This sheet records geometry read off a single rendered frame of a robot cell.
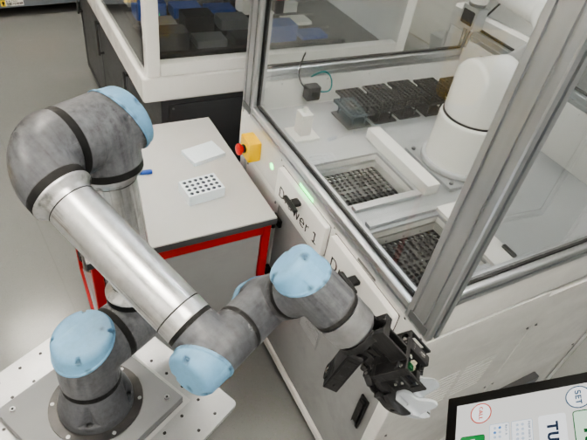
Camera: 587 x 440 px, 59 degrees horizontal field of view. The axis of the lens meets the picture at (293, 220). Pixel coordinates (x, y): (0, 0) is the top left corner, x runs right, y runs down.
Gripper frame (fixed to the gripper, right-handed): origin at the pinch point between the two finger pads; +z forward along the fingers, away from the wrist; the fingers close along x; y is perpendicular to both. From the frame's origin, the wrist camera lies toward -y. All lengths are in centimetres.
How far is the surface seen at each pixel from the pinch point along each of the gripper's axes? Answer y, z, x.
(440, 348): -11.5, 19.9, 31.5
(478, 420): 1.4, 14.9, 7.6
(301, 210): -39, -14, 63
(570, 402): 17.7, 15.0, 8.0
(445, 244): 6.3, -6.6, 31.5
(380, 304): -18.7, 5.0, 35.4
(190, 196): -68, -35, 65
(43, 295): -173, -36, 64
